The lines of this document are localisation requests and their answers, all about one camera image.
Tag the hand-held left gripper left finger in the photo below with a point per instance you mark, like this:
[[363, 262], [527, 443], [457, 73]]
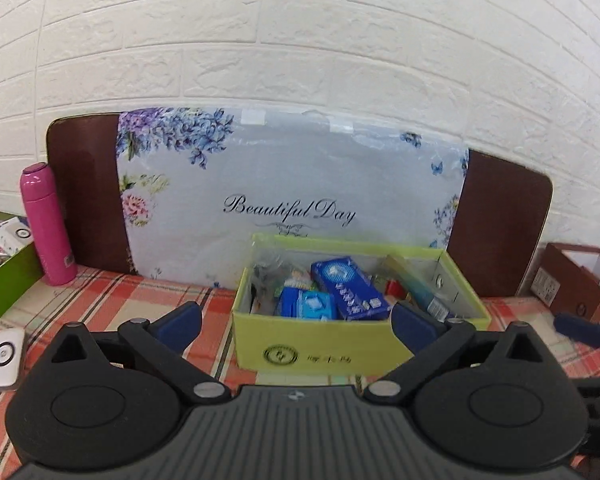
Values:
[[180, 322]]

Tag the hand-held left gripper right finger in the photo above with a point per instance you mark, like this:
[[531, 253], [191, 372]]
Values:
[[410, 325]]

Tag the small green box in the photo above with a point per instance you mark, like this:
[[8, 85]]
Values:
[[415, 282]]

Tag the lime green cardboard box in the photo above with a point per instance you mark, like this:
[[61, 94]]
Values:
[[320, 350]]

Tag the brown shoe box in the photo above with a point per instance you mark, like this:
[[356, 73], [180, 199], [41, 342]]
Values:
[[570, 295]]

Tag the small red packet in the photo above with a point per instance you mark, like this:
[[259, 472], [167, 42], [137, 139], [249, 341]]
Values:
[[396, 290]]

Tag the plaid blanket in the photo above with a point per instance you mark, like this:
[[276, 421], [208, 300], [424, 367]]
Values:
[[130, 290]]

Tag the blue box with white print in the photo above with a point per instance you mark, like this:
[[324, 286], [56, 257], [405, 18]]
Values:
[[347, 285]]

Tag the blue wipes packet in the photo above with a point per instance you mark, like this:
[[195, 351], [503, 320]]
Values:
[[305, 305]]

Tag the clear plastic bag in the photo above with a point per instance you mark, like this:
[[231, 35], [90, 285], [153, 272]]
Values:
[[275, 270]]

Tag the pink bottle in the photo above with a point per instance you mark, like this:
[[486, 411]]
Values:
[[47, 230]]

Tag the green storage box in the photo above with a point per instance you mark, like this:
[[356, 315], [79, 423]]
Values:
[[10, 285]]

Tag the floral plastic bag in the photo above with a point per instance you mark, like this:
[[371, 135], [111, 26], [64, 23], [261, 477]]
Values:
[[290, 170]]

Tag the white box with round print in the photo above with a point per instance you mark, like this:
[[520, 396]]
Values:
[[12, 235]]

